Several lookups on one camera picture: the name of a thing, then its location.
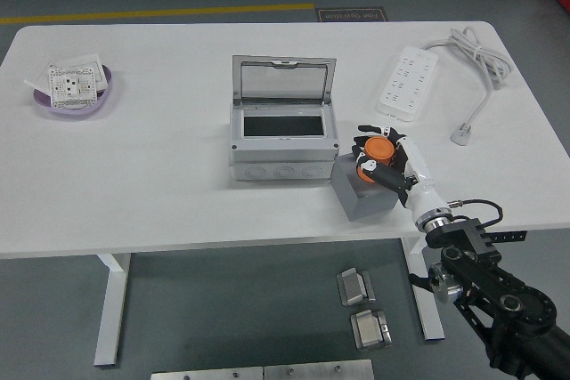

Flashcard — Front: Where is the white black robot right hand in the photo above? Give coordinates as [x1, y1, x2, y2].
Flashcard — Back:
[351, 124, 451, 227]

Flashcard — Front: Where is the orange cylinder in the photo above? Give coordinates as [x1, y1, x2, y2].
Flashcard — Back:
[355, 136, 397, 183]

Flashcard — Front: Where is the grey junction box clear lid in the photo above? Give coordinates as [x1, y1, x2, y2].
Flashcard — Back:
[227, 54, 339, 182]

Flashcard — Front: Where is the grey cube with round hole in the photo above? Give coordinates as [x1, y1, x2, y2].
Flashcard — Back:
[330, 152, 402, 222]

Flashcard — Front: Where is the white power strip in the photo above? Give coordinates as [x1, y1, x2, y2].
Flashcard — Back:
[376, 44, 440, 124]

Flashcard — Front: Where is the black table control panel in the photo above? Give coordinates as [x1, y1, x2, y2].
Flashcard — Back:
[487, 230, 528, 243]

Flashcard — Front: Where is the metal clamp block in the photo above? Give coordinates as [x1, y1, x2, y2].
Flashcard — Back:
[350, 308, 394, 351]
[337, 267, 378, 308]

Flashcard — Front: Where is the white table leg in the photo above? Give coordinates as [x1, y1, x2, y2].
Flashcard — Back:
[93, 253, 132, 368]
[402, 237, 446, 343]

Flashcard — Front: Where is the dark floor sign with text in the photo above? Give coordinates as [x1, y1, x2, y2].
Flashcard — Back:
[314, 6, 389, 23]

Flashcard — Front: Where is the grey metal plate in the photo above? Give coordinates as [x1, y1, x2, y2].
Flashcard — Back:
[150, 367, 265, 380]
[263, 359, 375, 380]

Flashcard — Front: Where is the purple bowl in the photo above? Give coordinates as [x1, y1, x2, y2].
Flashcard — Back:
[33, 63, 113, 116]

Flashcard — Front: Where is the white power cord with plug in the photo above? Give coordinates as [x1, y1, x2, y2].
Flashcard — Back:
[420, 26, 514, 148]

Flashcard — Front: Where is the white switch plate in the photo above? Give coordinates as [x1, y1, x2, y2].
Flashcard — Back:
[47, 53, 110, 92]
[23, 78, 51, 97]

